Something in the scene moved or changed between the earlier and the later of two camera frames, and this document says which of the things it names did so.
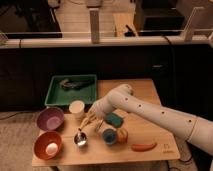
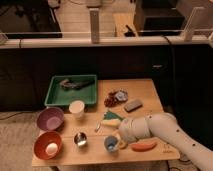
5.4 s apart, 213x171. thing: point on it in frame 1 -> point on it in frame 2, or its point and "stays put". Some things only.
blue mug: [109, 136] -> [111, 143]
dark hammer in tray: [76, 84] stays put
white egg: [51, 148] stays put
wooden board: [114, 137] stays put
